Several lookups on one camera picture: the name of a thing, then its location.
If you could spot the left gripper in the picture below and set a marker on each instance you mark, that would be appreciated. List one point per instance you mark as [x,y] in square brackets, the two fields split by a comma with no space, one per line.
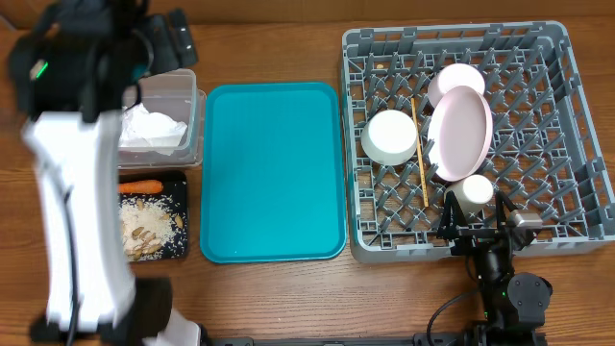
[163,58]

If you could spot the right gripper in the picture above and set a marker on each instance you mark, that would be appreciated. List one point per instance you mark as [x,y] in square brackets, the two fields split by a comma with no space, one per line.
[454,225]

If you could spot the white cup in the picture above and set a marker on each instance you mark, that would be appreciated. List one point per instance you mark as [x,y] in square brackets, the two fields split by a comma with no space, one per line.
[472,193]

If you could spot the large white plate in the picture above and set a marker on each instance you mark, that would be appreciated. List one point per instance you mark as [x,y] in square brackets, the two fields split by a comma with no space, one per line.
[461,129]

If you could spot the white napkin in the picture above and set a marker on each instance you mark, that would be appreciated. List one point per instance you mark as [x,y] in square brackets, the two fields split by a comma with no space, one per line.
[154,131]

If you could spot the wooden chopstick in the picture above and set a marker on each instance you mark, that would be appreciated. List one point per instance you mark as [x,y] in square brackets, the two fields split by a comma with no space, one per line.
[420,155]

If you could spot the green-rimmed white bowl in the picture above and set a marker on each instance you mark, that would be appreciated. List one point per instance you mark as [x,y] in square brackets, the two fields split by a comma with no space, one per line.
[389,138]

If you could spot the orange carrot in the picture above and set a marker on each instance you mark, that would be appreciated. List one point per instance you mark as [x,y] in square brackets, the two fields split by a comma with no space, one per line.
[141,187]

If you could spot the food scraps pile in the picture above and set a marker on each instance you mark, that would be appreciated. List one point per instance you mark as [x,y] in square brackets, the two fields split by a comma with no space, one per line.
[153,227]

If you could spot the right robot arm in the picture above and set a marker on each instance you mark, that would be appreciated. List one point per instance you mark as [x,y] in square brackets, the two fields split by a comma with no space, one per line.
[514,304]

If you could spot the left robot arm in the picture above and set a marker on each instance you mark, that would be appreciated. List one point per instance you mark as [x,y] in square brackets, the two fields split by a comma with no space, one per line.
[70,73]

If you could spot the clear plastic bin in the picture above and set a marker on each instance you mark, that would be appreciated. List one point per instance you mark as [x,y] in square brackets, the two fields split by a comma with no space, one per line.
[175,94]

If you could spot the grey dish rack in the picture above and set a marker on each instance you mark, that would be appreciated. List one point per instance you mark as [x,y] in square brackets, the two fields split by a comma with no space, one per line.
[544,153]

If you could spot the teal plastic tray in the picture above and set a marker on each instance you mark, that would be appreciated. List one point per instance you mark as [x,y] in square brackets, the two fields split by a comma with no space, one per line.
[273,182]

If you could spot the black plastic tray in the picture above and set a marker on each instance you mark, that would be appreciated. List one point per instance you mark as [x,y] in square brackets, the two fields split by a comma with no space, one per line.
[174,184]

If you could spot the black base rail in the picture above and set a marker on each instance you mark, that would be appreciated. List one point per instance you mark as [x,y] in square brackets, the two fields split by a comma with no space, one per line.
[327,341]

